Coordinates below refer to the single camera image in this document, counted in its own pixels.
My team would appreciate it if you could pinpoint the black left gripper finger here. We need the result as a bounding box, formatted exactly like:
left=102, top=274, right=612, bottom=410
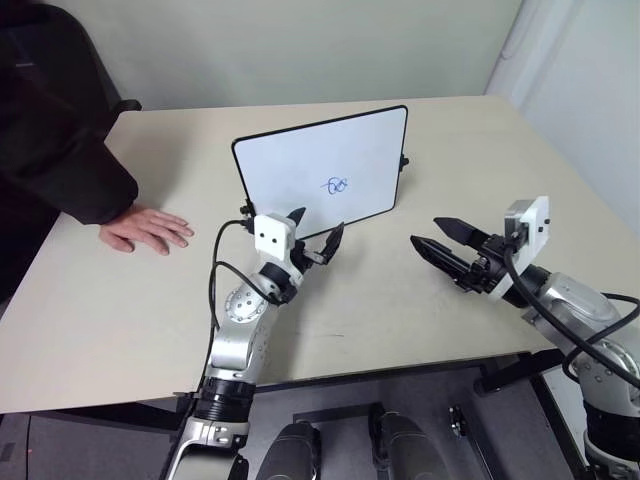
left=319, top=222, right=347, bottom=264
left=286, top=206, right=308, bottom=236

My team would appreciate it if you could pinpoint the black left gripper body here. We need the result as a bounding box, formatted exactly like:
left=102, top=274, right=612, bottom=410
left=291, top=238, right=325, bottom=274

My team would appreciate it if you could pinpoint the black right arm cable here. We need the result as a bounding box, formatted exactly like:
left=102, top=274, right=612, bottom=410
left=502, top=238, right=640, bottom=389

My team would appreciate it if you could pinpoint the black table frame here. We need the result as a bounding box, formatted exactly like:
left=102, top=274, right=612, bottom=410
left=172, top=348, right=567, bottom=432

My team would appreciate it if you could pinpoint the dark grey rounded shape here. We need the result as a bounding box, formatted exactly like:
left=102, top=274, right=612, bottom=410
left=369, top=410, right=437, bottom=480
left=255, top=421, right=322, bottom=480

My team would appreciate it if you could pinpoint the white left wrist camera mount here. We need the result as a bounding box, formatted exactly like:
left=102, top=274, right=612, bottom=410
left=253, top=213, right=297, bottom=265

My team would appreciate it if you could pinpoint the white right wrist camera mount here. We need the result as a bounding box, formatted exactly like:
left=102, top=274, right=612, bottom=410
left=487, top=196, right=550, bottom=303

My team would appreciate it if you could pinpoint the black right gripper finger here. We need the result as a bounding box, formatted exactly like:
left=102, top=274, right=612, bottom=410
left=409, top=234, right=474, bottom=289
left=433, top=215, right=486, bottom=247

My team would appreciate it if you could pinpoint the person in black sleeve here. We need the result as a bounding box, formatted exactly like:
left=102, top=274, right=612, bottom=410
left=0, top=0, right=140, bottom=314

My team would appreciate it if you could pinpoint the small metal clip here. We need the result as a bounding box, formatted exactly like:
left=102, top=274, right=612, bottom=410
left=447, top=405, right=468, bottom=441

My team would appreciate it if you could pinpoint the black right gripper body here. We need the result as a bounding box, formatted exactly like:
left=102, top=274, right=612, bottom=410
left=461, top=233, right=512, bottom=294

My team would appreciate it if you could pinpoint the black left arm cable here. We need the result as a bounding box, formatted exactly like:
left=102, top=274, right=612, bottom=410
left=197, top=218, right=294, bottom=396

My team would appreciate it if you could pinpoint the black-framed whiteboard with stand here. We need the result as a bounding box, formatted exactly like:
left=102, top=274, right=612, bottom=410
left=230, top=104, right=411, bottom=240

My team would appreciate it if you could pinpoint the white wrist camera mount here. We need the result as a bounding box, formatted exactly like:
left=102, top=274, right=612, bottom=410
left=487, top=196, right=550, bottom=303
left=253, top=213, right=297, bottom=265

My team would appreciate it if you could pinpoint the person's bare hand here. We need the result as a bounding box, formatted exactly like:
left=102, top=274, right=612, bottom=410
left=99, top=206, right=196, bottom=257

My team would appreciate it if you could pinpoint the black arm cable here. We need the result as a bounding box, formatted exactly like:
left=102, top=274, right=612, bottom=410
left=197, top=218, right=294, bottom=396
left=502, top=238, right=640, bottom=389

